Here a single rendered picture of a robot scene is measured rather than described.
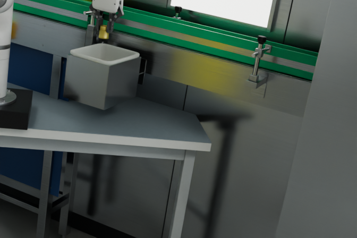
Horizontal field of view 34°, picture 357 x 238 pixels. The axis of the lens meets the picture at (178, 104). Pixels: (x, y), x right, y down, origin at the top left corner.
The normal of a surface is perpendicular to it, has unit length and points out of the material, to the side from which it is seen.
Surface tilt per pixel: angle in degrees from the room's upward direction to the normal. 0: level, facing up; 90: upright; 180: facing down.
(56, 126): 0
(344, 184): 90
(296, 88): 90
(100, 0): 94
